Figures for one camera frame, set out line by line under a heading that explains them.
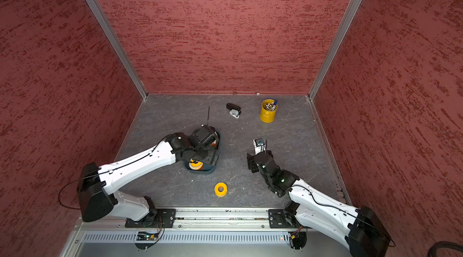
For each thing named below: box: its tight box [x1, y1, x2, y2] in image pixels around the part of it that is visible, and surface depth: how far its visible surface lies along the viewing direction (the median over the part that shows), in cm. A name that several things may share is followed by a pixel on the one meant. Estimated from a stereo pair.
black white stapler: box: [226, 102, 242, 119], surface depth 112 cm
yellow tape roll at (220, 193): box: [214, 182, 228, 198], surface depth 82 cm
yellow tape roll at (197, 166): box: [188, 158, 204, 171], surface depth 87 cm
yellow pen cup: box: [259, 98, 278, 124], surface depth 103 cm
